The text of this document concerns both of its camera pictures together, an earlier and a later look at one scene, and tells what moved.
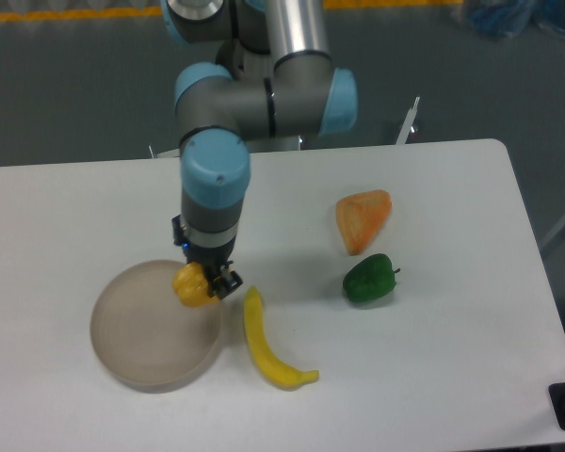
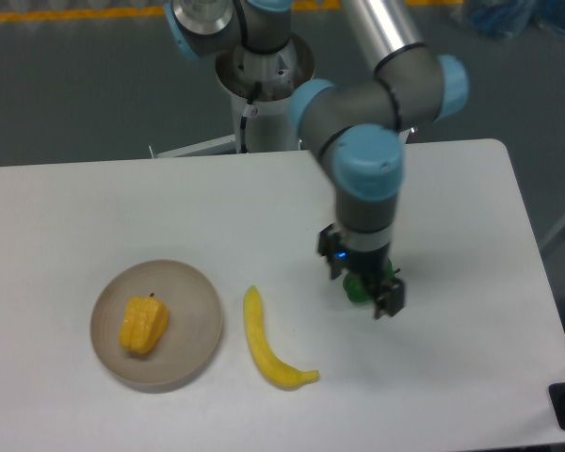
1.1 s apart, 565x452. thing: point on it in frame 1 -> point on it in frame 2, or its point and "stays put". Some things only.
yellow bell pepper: x=191 y=286 -> x=144 y=320
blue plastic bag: x=508 y=18 stays put
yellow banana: x=284 y=373 stays put
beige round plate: x=144 y=338 stays put
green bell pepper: x=370 y=279 stays put
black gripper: x=213 y=259 -> x=371 y=265
